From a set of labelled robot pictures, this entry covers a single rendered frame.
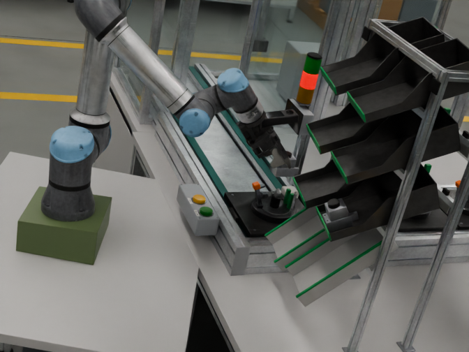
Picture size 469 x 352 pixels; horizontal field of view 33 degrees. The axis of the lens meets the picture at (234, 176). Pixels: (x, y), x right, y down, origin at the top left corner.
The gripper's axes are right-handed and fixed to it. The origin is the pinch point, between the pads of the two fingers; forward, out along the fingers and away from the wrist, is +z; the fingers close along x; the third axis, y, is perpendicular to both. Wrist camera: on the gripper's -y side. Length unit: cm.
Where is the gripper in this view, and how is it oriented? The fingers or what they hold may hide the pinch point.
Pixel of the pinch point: (287, 159)
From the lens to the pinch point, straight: 235.3
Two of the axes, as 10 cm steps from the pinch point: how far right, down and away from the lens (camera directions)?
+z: 4.4, 6.7, 6.0
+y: -8.3, 5.5, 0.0
